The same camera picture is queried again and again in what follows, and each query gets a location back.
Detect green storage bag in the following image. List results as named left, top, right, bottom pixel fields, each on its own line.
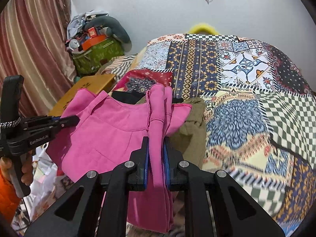
left=72, top=38, right=124, bottom=76

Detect patchwork bed quilt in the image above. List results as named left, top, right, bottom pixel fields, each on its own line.
left=109, top=34, right=315, bottom=236

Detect striped red curtain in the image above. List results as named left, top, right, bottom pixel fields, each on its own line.
left=1, top=0, right=76, bottom=117

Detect pink pants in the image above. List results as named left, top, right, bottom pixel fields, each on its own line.
left=46, top=84, right=191, bottom=233

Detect white crumpled cloth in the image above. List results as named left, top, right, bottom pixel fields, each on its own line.
left=31, top=143, right=73, bottom=221

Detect orange box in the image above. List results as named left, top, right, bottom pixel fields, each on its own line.
left=81, top=35, right=107, bottom=51

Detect olive green pants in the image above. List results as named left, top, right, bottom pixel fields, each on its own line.
left=135, top=97, right=207, bottom=170

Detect person's left hand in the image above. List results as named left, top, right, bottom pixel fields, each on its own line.
left=0, top=150, right=35, bottom=186

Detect yellow foam ring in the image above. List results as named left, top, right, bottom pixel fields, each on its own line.
left=187, top=22, right=220, bottom=36

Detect orange sleeve forearm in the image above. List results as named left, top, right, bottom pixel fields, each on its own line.
left=0, top=174, right=21, bottom=224

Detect wooden lap desk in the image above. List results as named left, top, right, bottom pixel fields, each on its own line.
left=48, top=74, right=116, bottom=117

